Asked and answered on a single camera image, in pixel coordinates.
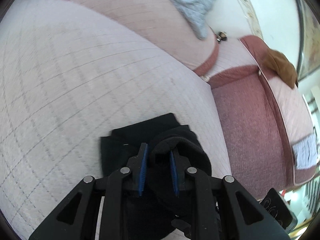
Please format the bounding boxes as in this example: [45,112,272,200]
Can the black bow hair clip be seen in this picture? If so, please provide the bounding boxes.
[216,31,228,43]

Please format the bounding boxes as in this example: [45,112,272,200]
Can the black pants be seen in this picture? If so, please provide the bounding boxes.
[100,113,212,239]

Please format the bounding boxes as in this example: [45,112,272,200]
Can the brown cloth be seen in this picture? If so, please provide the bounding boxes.
[263,48,298,89]

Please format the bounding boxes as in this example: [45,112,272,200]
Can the light blue folded cloth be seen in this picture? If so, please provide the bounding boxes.
[292,133,318,170]

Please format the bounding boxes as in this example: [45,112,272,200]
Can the pink quilted bolster cushion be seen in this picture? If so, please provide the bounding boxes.
[72,0,219,76]

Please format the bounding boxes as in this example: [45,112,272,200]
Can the red upholstered bed frame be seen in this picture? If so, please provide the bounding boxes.
[209,35,317,199]

